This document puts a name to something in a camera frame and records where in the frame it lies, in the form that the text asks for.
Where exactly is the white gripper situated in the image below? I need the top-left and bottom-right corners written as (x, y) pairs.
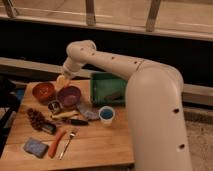
top-left (62, 58), bottom-right (80, 79)

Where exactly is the yellow red apple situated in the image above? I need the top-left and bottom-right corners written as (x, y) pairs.
top-left (56, 75), bottom-right (69, 89)

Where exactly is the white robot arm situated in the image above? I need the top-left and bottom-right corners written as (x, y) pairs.
top-left (63, 40), bottom-right (192, 171)

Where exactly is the purple bowl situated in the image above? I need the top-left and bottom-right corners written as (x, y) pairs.
top-left (57, 86), bottom-right (81, 108)

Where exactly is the orange bowl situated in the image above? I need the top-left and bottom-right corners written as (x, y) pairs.
top-left (32, 82), bottom-right (55, 102)

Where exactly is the small metal cup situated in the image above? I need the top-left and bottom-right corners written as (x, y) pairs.
top-left (48, 101), bottom-right (61, 115)

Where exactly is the green plastic tray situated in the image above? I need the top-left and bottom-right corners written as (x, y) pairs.
top-left (90, 72), bottom-right (127, 106)

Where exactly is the yellow banana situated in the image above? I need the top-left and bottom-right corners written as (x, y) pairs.
top-left (51, 111), bottom-right (78, 120)

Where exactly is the brown object in tray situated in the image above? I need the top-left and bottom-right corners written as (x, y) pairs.
top-left (104, 92), bottom-right (122, 101)

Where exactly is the white cup blue inside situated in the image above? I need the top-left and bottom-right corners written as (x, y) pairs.
top-left (98, 106), bottom-right (115, 126)

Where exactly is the wooden board table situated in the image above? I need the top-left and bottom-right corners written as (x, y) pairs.
top-left (0, 82), bottom-right (134, 171)

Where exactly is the brown pine cone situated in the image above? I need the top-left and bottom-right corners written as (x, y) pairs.
top-left (27, 108), bottom-right (45, 131)

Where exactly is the black metal clip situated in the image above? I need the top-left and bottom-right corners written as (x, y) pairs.
top-left (42, 123), bottom-right (56, 135)

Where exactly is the silver fork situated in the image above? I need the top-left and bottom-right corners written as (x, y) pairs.
top-left (59, 129), bottom-right (78, 160)

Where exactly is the orange carrot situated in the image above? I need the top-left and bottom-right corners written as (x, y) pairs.
top-left (48, 130), bottom-right (67, 158)

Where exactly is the blue sponge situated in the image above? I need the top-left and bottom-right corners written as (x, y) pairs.
top-left (23, 138), bottom-right (49, 158)

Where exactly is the black handled knife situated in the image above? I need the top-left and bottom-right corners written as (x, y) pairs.
top-left (64, 119), bottom-right (89, 126)

